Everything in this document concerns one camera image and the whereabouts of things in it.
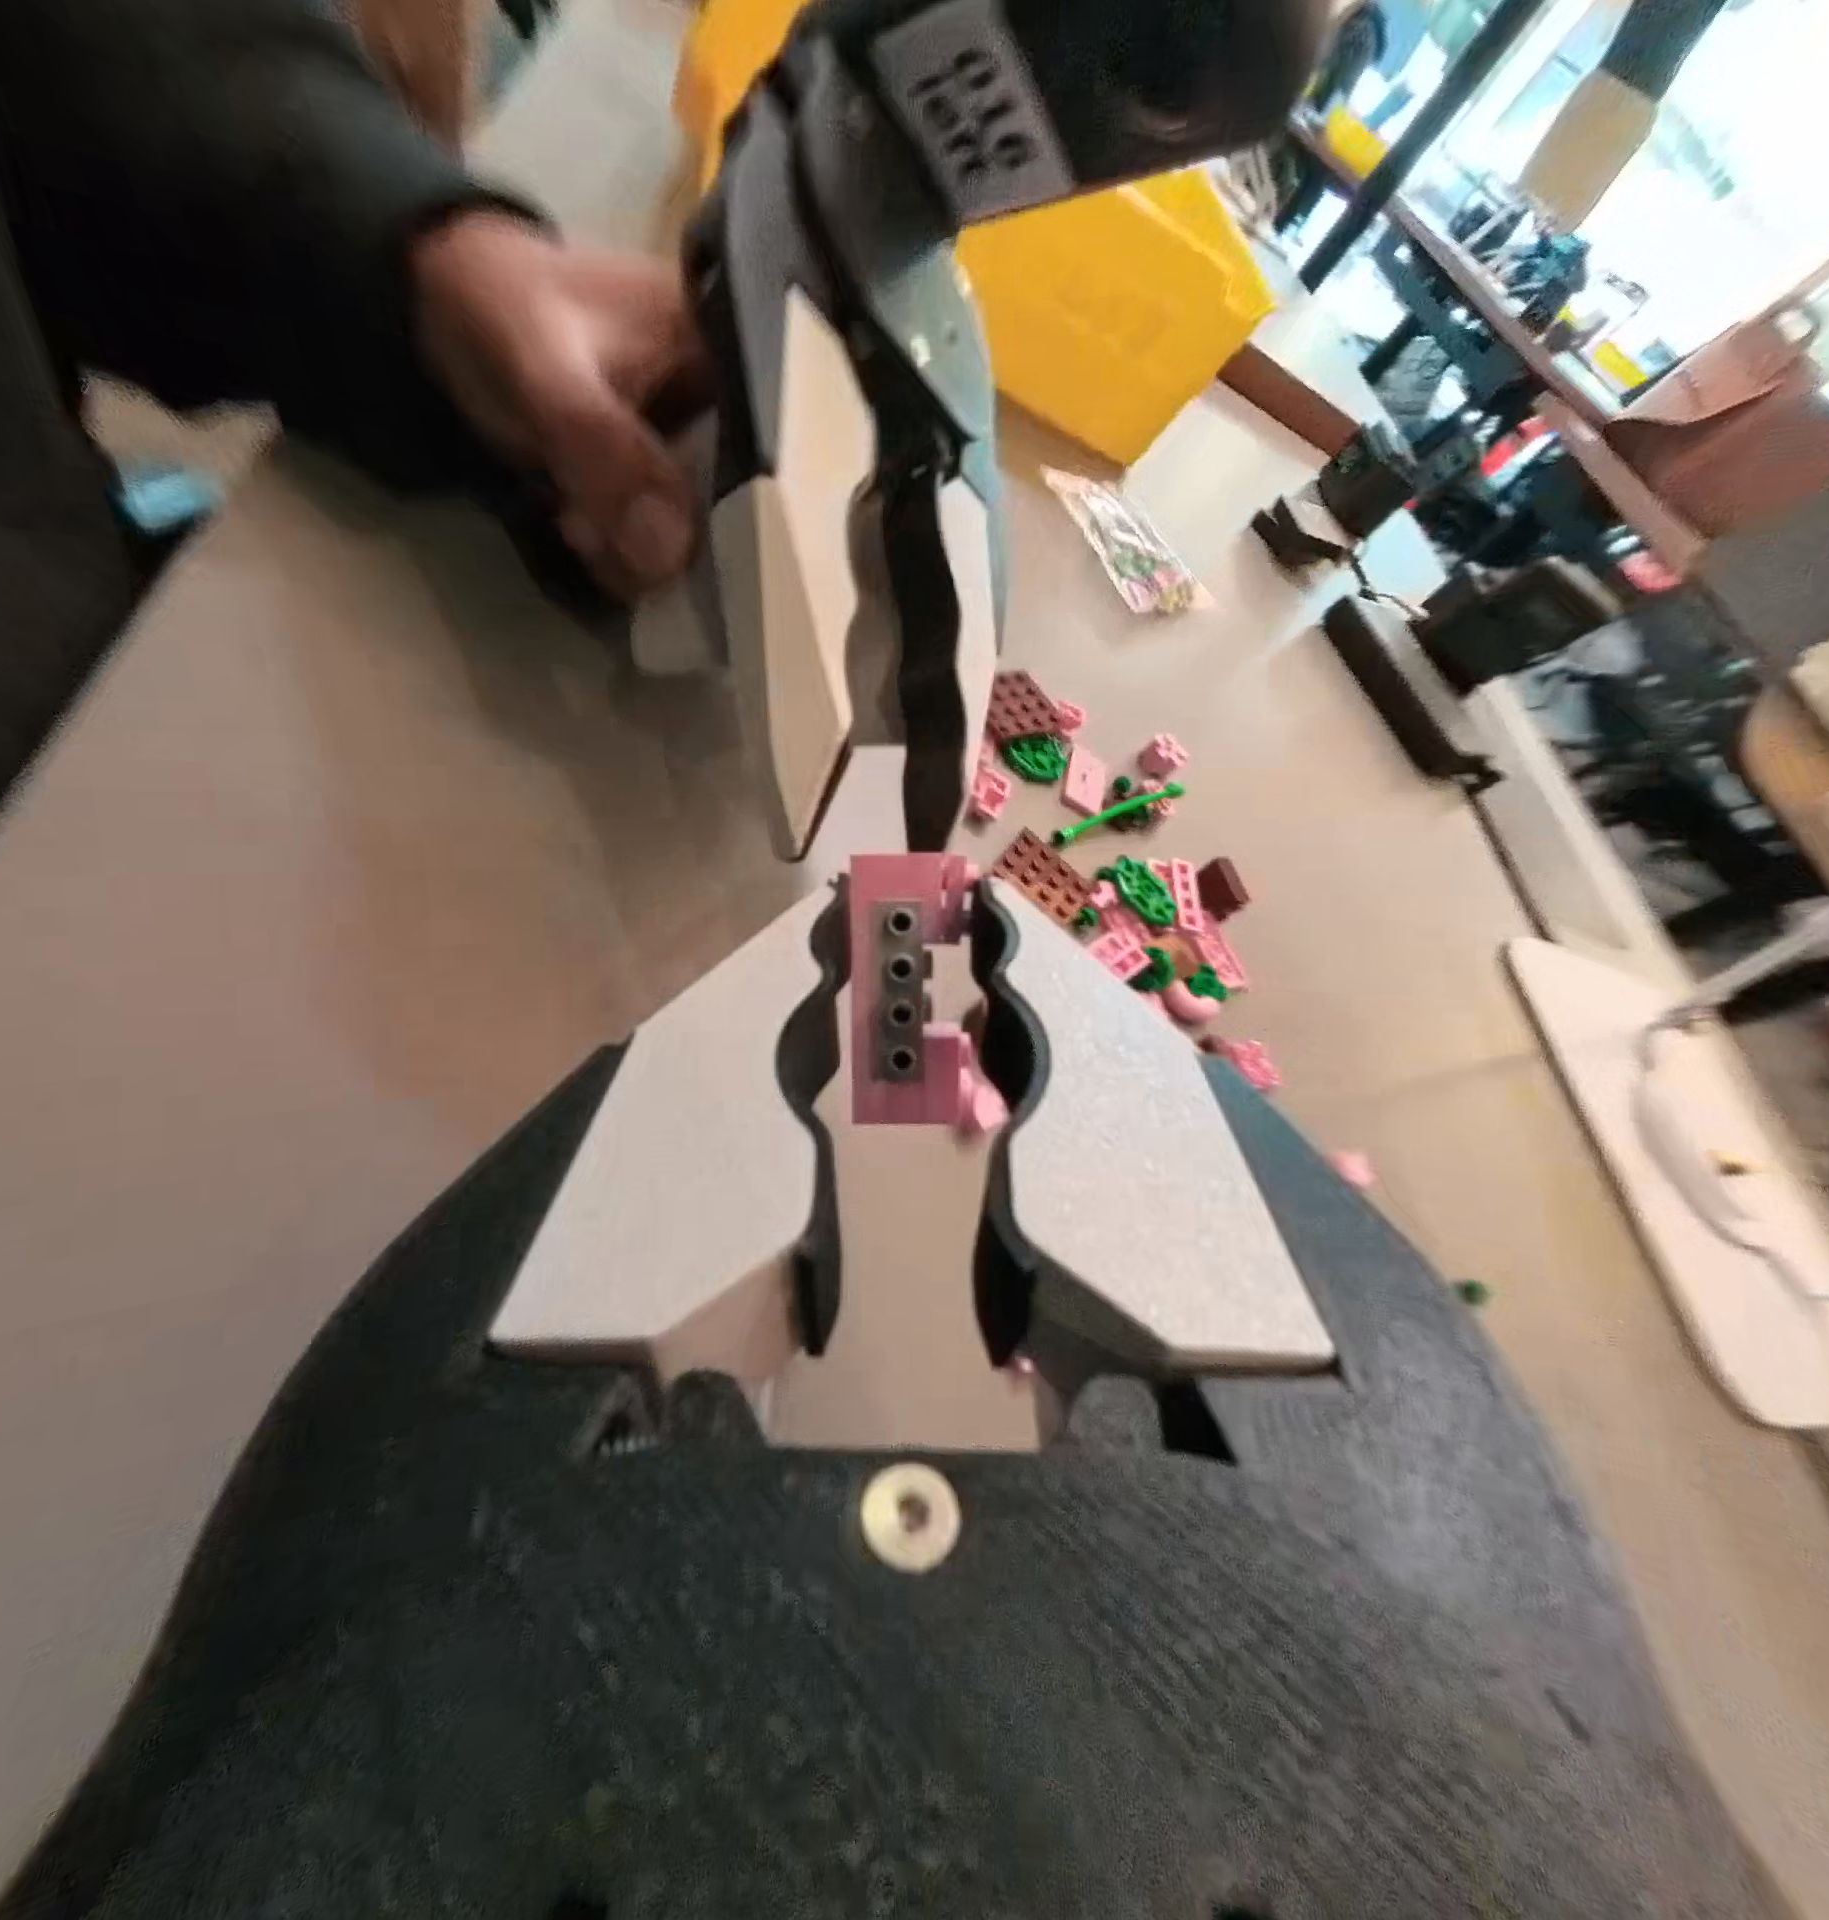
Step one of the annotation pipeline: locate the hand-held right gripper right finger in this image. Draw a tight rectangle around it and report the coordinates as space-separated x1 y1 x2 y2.
971 877 1338 1380

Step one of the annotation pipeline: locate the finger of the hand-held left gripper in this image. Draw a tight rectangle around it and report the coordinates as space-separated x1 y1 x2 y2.
710 285 888 869
850 447 1010 859

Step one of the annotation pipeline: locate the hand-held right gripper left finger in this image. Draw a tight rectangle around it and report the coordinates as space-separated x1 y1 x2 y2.
489 884 844 1374

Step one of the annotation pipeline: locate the pink toy brick assembly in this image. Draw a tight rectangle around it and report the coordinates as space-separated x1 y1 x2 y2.
848 852 1006 1133

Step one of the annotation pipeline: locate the person's left forearm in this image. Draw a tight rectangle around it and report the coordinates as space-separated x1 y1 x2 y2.
0 0 557 498

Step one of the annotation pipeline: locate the person's left hand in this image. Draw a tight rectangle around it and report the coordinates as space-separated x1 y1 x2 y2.
412 217 722 603

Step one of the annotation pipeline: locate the pile of small toy bricks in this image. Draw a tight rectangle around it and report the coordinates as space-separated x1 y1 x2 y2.
967 666 1374 1187

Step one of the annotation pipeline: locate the clear bag of bricks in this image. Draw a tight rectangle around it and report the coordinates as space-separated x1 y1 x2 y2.
1042 465 1216 617

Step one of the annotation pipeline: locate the green ribbed rod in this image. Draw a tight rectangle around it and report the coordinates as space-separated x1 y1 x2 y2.
1052 781 1187 845

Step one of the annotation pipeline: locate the black metal pole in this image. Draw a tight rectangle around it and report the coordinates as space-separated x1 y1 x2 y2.
1296 0 1732 293

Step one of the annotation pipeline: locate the yellow storage bin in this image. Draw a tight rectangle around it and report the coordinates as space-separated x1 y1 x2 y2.
676 0 1283 467

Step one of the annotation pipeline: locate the small flat black device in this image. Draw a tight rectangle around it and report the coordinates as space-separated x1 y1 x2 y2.
1251 502 1359 573

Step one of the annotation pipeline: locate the black device with green mark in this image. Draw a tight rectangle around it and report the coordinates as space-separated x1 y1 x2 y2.
1312 427 1433 533

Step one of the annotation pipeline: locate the white board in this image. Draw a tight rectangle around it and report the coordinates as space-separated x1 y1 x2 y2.
1506 930 1829 1427

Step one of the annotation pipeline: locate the long black bar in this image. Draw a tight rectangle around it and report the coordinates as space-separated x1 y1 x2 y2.
1326 592 1501 788

